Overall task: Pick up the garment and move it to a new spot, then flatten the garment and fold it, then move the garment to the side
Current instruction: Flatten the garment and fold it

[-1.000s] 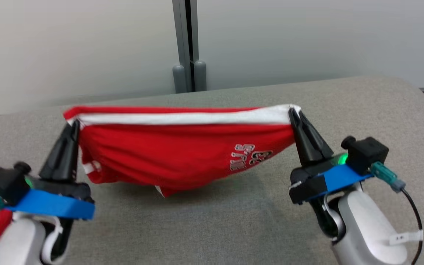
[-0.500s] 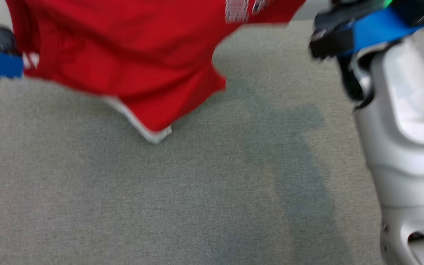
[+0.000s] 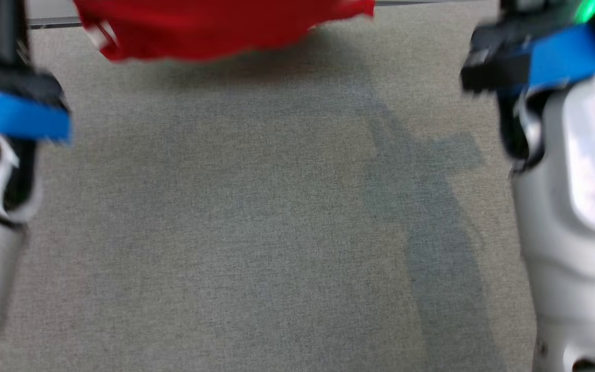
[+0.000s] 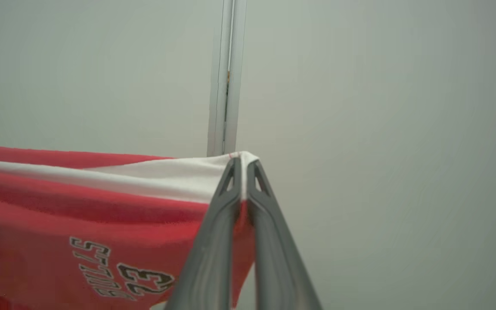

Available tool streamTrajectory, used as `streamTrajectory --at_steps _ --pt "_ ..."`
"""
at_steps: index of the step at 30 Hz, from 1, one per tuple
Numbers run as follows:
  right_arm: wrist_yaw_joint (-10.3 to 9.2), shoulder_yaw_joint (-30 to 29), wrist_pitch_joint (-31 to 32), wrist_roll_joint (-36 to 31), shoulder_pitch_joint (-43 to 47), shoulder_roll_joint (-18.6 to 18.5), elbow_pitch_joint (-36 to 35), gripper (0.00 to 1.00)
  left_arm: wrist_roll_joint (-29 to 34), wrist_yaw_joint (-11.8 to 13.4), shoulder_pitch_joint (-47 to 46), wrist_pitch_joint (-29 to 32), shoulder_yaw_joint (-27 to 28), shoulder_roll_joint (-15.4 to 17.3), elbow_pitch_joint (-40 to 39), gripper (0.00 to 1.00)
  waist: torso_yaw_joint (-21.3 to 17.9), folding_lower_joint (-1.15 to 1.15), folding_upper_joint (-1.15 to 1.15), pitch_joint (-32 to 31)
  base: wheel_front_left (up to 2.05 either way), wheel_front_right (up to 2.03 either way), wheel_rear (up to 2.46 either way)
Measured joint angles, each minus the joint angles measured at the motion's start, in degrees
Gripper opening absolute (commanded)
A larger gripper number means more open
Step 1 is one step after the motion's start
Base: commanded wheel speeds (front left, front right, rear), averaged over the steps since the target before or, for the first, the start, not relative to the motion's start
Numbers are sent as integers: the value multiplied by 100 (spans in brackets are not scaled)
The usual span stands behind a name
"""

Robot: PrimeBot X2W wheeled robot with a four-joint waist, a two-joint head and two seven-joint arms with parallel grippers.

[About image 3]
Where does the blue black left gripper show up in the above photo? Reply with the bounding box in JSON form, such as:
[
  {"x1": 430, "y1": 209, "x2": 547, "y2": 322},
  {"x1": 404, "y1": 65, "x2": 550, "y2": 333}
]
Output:
[{"x1": 0, "y1": 0, "x2": 72, "y2": 144}]

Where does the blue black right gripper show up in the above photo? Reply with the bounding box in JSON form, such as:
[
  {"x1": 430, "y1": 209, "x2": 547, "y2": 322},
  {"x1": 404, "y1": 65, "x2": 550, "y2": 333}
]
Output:
[{"x1": 460, "y1": 0, "x2": 595, "y2": 99}]

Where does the red shirt with white sleeves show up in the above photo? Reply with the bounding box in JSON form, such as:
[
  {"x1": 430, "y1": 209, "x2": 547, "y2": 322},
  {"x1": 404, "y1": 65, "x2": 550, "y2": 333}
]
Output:
[{"x1": 73, "y1": 0, "x2": 377, "y2": 63}]

